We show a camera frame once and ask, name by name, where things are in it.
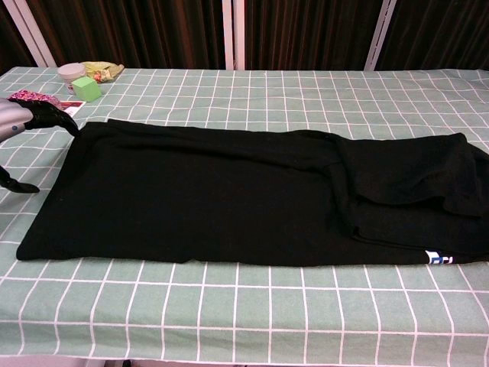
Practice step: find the light green cube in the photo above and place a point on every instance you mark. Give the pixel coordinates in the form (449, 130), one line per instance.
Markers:
(87, 89)

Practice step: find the pink patterned box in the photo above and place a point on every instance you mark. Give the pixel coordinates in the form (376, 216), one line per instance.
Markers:
(34, 97)

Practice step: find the white printed card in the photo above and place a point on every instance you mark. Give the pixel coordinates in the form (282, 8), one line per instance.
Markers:
(74, 108)

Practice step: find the white round jar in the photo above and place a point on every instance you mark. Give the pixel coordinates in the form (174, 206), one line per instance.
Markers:
(68, 72)

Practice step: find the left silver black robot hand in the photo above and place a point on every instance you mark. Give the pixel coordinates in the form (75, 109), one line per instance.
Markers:
(15, 114)

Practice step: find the yellow-green snack bag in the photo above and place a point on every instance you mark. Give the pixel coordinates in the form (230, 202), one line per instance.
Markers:
(107, 70)

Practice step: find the green white checked tablecloth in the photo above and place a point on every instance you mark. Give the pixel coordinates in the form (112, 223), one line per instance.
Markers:
(267, 306)

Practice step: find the black garment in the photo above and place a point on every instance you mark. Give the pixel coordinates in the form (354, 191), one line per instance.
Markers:
(191, 191)

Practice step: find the dark pleated curtain panel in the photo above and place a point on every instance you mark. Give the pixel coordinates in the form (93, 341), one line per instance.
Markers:
(305, 34)
(439, 34)
(11, 46)
(133, 34)

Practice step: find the white frame post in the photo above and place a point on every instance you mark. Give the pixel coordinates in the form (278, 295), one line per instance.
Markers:
(234, 34)
(378, 38)
(34, 38)

